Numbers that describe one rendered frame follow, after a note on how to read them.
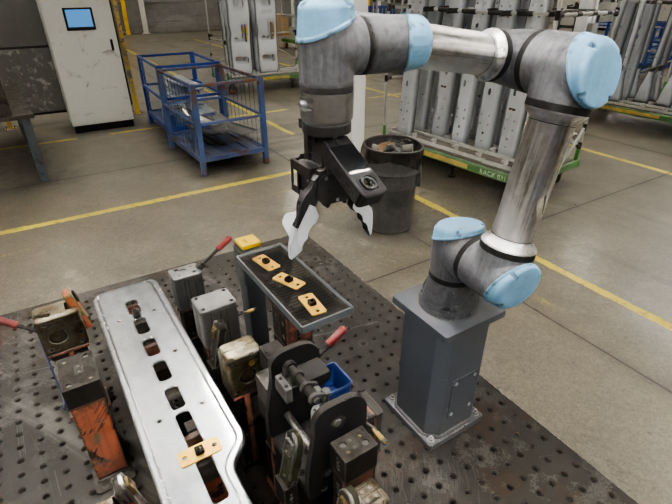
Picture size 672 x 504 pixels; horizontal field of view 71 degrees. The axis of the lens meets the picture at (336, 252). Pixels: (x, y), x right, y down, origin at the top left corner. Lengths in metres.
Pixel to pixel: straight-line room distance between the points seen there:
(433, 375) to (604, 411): 1.59
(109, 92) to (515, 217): 6.92
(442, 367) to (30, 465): 1.12
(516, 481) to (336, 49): 1.14
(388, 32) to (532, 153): 0.41
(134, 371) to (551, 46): 1.12
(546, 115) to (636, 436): 1.99
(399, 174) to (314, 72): 3.04
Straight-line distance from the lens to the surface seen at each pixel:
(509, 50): 1.00
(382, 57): 0.68
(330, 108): 0.65
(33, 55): 8.24
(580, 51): 0.93
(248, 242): 1.38
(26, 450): 1.63
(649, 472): 2.58
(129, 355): 1.31
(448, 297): 1.16
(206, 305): 1.23
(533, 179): 0.97
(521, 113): 4.98
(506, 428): 1.52
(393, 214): 3.83
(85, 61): 7.46
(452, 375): 1.27
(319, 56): 0.64
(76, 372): 1.27
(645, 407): 2.87
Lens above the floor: 1.81
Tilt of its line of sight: 30 degrees down
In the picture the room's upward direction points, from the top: straight up
